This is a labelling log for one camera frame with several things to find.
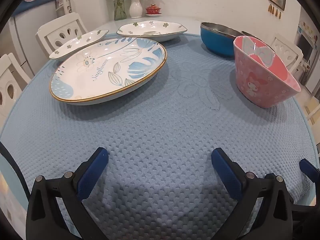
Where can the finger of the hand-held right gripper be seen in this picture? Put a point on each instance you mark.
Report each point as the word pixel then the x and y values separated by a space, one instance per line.
pixel 308 168
pixel 305 207

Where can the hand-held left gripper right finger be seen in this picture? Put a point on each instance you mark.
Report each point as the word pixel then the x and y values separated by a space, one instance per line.
pixel 226 172

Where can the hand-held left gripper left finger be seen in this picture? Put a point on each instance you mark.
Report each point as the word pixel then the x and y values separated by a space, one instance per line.
pixel 92 175

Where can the pink cartoon bowl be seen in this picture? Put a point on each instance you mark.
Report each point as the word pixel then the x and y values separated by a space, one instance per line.
pixel 262 87

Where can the large blue floral plate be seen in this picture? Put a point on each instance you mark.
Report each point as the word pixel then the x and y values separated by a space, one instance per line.
pixel 105 75

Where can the blue steel bowl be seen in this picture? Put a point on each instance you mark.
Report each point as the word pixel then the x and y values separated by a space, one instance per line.
pixel 215 42

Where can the white green-flower plate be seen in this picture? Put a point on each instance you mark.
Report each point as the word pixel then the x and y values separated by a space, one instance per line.
pixel 80 41
pixel 150 28

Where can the pink steel bowl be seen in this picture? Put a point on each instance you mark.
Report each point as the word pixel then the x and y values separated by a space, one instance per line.
pixel 250 34

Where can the light blue textured table mat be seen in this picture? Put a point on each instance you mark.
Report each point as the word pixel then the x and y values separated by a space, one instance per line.
pixel 162 130

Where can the white refrigerator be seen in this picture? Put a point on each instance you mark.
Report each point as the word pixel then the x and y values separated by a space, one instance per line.
pixel 27 37

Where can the hanging yellow tassels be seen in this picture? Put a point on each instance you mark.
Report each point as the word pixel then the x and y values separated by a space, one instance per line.
pixel 275 11

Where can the clear glass vase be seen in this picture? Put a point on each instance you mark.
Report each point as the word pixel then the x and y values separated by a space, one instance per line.
pixel 120 7

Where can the white ceramic vase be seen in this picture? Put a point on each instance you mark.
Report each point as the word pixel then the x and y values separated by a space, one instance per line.
pixel 135 8

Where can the red lidded tea cup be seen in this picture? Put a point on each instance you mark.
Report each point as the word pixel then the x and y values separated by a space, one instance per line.
pixel 153 10

